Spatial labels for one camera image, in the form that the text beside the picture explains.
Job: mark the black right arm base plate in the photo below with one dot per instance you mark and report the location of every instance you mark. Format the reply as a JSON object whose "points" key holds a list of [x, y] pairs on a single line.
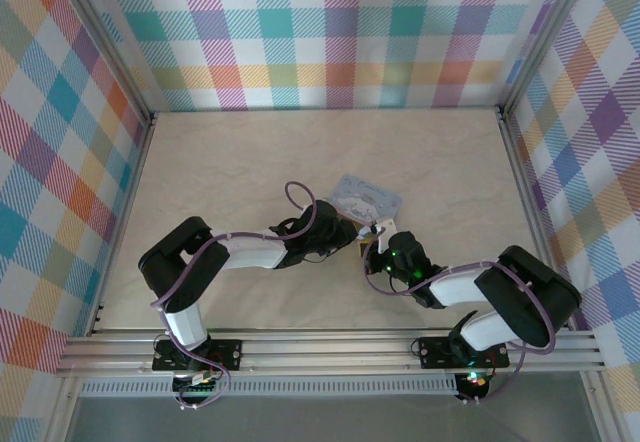
{"points": [[432, 349]]}

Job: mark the aluminium side frame rail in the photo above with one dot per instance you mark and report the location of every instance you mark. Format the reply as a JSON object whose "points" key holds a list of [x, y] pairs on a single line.
{"points": [[125, 222], [530, 202]]}

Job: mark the aluminium corner frame post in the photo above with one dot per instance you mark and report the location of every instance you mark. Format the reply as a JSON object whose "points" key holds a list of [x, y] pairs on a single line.
{"points": [[545, 32], [107, 42]]}

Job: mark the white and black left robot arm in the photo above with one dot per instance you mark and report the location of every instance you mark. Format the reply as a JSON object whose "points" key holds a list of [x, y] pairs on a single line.
{"points": [[250, 254]]}

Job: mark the long aluminium mounting rail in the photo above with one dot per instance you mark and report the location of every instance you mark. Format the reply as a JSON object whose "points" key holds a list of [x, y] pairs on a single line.
{"points": [[325, 349]]}

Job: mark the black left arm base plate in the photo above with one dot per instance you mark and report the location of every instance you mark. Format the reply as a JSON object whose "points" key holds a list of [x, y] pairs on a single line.
{"points": [[227, 351]]}

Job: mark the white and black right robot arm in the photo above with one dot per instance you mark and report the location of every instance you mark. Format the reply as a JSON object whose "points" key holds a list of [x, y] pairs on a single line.
{"points": [[520, 287]]}

